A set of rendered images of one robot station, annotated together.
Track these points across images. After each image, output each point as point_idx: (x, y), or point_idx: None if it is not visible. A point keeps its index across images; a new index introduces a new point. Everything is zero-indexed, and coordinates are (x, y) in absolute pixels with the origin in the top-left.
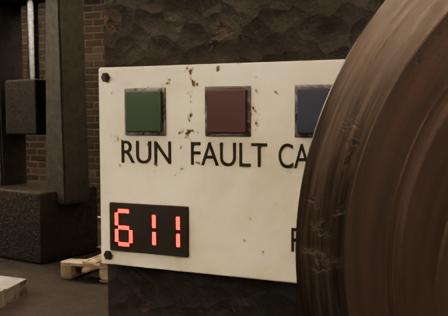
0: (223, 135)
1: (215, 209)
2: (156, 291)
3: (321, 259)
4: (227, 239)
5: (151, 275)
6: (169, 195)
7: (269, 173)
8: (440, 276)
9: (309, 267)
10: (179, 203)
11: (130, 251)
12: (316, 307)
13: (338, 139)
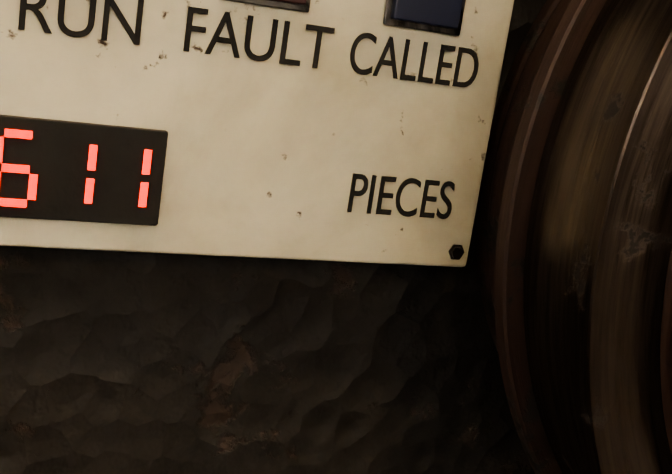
0: (258, 3)
1: (221, 138)
2: (44, 291)
3: (635, 239)
4: (237, 191)
5: (34, 259)
6: (126, 107)
7: (330, 81)
8: None
9: (617, 250)
10: (147, 122)
11: (25, 217)
12: (613, 310)
13: None
